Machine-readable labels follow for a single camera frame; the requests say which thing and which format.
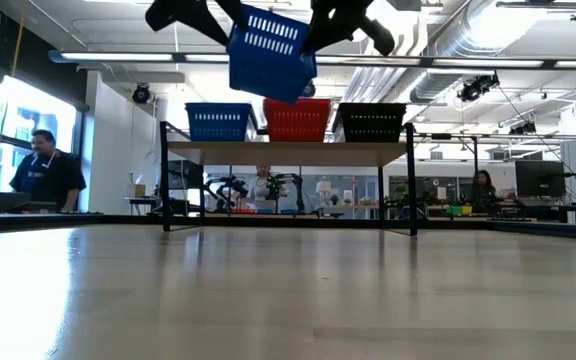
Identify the green yellow bin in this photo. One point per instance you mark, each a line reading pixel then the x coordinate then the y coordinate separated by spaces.
pixel 455 210

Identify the white table lamp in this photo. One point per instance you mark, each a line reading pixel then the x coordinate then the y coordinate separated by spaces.
pixel 324 186

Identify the black background robot arm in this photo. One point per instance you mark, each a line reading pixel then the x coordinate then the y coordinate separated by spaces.
pixel 228 190
pixel 290 185

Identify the black ceiling spotlight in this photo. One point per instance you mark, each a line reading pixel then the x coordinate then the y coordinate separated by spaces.
pixel 141 94
pixel 311 91
pixel 523 128
pixel 475 87

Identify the black aluminium table frame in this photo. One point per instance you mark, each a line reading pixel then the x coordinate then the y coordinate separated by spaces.
pixel 118 220

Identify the person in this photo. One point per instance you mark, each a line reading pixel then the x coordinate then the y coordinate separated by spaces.
pixel 482 187
pixel 48 175
pixel 260 187

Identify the silver ventilation duct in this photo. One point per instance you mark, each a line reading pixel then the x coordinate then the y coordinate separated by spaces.
pixel 468 30

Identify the wooden shelf with black legs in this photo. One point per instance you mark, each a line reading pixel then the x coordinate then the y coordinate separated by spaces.
pixel 288 154

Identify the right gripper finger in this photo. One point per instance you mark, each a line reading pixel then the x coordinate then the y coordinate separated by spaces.
pixel 378 39
pixel 315 37

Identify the dark laptop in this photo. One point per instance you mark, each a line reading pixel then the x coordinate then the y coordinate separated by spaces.
pixel 8 202

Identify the black computer monitor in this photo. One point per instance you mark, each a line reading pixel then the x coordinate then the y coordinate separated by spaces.
pixel 540 177

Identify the cardboard box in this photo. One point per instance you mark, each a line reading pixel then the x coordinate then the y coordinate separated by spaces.
pixel 139 190

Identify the black slotted plastic basket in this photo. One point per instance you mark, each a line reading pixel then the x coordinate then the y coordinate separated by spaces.
pixel 373 106
pixel 373 134

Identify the black window frame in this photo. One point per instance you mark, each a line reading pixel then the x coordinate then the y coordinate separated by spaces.
pixel 77 150

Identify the long ceiling light bar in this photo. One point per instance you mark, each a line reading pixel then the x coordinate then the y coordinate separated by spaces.
pixel 118 56

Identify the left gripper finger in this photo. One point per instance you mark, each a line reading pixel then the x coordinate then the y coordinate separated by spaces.
pixel 208 25
pixel 230 12

